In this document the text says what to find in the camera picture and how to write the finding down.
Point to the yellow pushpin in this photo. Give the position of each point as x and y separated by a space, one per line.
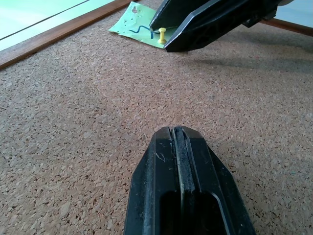
162 35

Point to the green paper note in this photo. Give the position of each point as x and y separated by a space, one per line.
133 22

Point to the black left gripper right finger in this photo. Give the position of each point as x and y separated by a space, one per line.
210 181

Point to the cork board with wooden frame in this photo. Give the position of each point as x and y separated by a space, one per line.
97 102

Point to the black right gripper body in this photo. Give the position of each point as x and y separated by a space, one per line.
259 18

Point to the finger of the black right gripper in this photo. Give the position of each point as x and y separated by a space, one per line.
207 27
176 13

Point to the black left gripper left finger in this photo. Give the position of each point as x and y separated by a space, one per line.
151 186

